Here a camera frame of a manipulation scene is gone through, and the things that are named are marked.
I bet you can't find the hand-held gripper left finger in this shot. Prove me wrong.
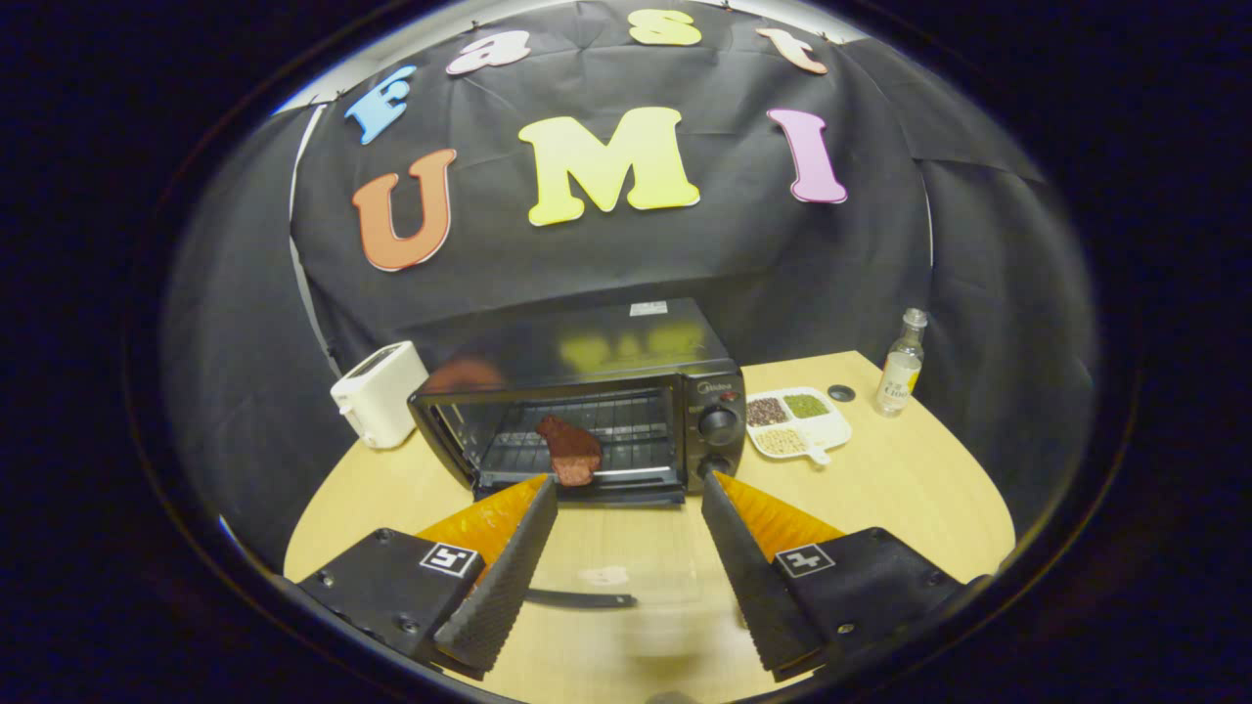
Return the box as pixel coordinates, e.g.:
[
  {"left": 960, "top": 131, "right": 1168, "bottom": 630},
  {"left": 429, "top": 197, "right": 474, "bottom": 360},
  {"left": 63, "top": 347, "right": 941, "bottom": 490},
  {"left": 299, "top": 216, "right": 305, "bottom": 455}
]
[{"left": 293, "top": 475, "right": 559, "bottom": 681}]

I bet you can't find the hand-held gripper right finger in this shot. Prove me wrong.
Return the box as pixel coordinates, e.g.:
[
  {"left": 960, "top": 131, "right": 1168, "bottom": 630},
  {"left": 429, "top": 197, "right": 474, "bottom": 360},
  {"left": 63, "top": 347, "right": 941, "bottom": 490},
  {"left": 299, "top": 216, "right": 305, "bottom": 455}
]
[{"left": 700, "top": 471, "right": 989, "bottom": 682}]

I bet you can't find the brown meat piece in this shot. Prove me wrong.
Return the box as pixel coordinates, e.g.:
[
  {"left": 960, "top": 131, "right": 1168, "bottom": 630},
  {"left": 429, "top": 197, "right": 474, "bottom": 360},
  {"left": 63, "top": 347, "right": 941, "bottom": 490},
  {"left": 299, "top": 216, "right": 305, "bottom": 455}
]
[{"left": 535, "top": 415, "right": 604, "bottom": 487}]

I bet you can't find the black toaster oven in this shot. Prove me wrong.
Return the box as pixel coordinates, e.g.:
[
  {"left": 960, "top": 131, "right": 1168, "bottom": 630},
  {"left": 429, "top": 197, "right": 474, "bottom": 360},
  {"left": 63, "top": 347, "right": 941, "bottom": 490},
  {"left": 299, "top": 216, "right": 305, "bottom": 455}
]
[{"left": 408, "top": 298, "right": 749, "bottom": 627}]

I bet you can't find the white toaster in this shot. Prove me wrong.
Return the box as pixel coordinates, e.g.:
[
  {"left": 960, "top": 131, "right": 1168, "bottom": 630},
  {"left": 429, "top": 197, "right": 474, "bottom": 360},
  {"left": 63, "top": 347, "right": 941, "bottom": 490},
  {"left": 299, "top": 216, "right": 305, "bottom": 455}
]
[{"left": 330, "top": 340, "right": 431, "bottom": 451}]

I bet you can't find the white divided plate with grains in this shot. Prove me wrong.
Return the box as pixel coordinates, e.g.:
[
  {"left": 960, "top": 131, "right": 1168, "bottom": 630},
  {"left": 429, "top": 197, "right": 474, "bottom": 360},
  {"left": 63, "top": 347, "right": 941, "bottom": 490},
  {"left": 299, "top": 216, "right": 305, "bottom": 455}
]
[{"left": 745, "top": 387, "right": 852, "bottom": 466}]

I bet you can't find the clear glass bottle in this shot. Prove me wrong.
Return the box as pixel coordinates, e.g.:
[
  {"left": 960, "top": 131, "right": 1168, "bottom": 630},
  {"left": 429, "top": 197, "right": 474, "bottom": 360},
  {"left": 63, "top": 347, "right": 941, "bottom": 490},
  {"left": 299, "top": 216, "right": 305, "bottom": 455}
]
[{"left": 876, "top": 308, "right": 928, "bottom": 418}]

